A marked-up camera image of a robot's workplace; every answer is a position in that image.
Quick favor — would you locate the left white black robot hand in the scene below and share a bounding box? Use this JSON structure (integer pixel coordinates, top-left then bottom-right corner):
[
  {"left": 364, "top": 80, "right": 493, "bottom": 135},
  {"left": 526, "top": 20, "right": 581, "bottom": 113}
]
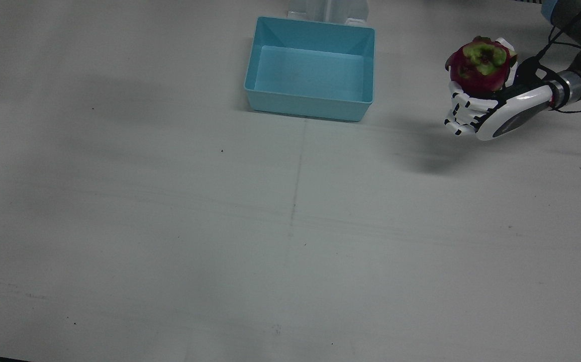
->
[{"left": 443, "top": 37, "right": 555, "bottom": 141}]

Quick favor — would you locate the pink green dragon fruit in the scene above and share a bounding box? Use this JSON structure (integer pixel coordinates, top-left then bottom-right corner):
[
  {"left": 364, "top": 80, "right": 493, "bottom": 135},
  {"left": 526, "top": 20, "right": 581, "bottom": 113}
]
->
[{"left": 445, "top": 36, "right": 518, "bottom": 98}]

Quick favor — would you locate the light blue plastic bin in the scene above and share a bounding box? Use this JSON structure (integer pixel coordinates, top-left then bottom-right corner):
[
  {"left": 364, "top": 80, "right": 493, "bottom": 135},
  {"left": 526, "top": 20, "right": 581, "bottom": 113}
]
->
[{"left": 243, "top": 16, "right": 376, "bottom": 123}]

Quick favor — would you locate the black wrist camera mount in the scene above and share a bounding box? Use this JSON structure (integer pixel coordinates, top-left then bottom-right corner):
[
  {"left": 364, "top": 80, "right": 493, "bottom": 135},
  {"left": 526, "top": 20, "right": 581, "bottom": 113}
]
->
[{"left": 514, "top": 56, "right": 558, "bottom": 97}]

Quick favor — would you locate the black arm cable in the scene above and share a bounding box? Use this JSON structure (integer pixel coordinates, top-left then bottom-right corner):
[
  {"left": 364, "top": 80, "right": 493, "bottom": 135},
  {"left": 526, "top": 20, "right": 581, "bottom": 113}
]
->
[{"left": 515, "top": 2, "right": 581, "bottom": 114}]

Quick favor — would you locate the white pedestal stand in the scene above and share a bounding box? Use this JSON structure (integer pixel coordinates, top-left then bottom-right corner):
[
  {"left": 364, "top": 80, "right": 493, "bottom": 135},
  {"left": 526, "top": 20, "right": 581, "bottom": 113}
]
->
[{"left": 286, "top": 0, "right": 370, "bottom": 26}]

